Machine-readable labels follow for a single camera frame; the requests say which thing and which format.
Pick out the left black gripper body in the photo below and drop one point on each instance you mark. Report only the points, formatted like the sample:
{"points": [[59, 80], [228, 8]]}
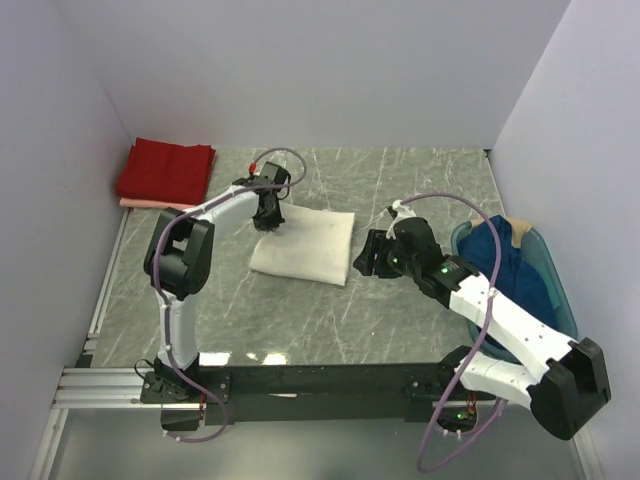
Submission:
{"points": [[268, 215]]}

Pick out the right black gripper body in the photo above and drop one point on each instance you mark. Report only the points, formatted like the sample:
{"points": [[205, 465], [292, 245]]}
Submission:
{"points": [[378, 253]]}

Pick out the white t shirt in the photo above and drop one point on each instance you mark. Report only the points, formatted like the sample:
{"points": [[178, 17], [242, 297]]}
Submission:
{"points": [[311, 245]]}

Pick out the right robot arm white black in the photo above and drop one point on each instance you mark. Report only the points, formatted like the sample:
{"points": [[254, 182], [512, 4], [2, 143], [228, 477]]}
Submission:
{"points": [[561, 381]]}

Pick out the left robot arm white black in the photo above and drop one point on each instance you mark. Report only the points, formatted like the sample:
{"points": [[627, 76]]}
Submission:
{"points": [[178, 262]]}

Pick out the blue t shirt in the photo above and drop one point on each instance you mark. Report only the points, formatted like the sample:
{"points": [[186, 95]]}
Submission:
{"points": [[517, 279]]}

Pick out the beige t shirt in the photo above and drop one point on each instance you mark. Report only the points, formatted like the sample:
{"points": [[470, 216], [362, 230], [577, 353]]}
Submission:
{"points": [[522, 227]]}

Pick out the folded red t shirt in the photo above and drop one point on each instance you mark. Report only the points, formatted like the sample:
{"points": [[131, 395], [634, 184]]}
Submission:
{"points": [[166, 172]]}

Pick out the teal plastic basket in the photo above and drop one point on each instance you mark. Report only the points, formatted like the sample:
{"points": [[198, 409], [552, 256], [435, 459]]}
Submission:
{"points": [[535, 251]]}

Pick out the folded pink t shirt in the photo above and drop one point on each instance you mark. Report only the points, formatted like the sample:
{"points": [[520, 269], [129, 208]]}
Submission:
{"points": [[151, 204]]}

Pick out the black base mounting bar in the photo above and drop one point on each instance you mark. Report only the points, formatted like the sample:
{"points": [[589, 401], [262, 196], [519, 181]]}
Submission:
{"points": [[234, 394]]}

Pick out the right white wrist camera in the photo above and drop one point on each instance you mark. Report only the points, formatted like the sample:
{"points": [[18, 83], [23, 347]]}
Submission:
{"points": [[398, 212]]}

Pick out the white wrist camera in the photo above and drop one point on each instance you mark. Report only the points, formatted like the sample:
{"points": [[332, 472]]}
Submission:
{"points": [[256, 170], [398, 212]]}

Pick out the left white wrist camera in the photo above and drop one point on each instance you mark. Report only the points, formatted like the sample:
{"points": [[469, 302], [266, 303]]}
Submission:
{"points": [[256, 170]]}

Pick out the aluminium frame rail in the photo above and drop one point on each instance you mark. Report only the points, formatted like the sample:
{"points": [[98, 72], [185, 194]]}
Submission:
{"points": [[100, 388]]}

